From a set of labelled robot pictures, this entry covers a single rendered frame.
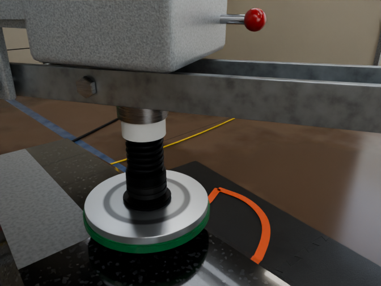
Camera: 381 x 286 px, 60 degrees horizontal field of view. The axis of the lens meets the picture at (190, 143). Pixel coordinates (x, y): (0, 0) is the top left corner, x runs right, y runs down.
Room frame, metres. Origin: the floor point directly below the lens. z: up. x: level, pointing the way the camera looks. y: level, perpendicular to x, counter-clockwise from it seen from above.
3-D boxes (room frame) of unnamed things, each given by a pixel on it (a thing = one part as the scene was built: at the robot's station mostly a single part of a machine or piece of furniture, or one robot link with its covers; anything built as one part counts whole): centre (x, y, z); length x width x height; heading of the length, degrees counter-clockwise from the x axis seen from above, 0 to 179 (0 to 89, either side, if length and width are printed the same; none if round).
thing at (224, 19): (0.51, -0.07, 1.15); 0.08 x 0.03 x 0.03; 69
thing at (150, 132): (0.49, 0.07, 1.00); 0.07 x 0.07 x 0.04
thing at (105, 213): (0.49, 0.07, 0.85); 0.21 x 0.21 x 0.01
